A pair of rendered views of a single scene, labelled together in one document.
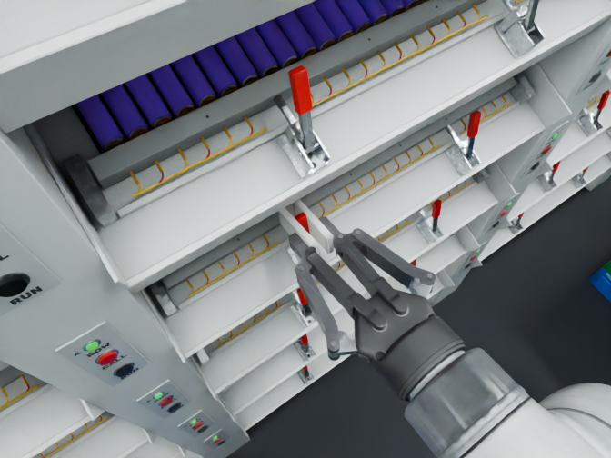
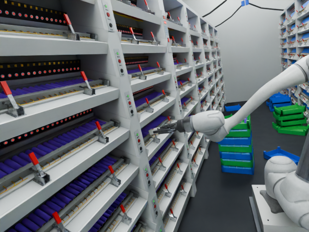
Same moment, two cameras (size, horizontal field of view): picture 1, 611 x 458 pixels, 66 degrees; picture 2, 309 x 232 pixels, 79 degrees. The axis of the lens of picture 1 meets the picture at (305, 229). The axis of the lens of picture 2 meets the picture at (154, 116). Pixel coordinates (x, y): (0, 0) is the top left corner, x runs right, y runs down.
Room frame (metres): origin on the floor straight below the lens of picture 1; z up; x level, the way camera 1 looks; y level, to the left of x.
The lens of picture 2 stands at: (-0.73, 0.49, 1.17)
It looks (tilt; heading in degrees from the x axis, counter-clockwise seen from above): 13 degrees down; 333
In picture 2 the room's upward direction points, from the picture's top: 12 degrees counter-clockwise
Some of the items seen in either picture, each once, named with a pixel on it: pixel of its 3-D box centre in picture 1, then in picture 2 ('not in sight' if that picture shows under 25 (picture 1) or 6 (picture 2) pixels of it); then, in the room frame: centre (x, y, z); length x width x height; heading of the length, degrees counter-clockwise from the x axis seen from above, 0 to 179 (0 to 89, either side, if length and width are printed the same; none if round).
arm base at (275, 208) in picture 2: not in sight; (280, 194); (-0.19, -0.49, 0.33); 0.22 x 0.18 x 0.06; 142
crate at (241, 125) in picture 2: not in sight; (232, 122); (0.50, -0.99, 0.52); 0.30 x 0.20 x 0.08; 31
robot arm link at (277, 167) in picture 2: not in sight; (281, 176); (-0.22, -0.47, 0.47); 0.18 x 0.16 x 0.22; 139
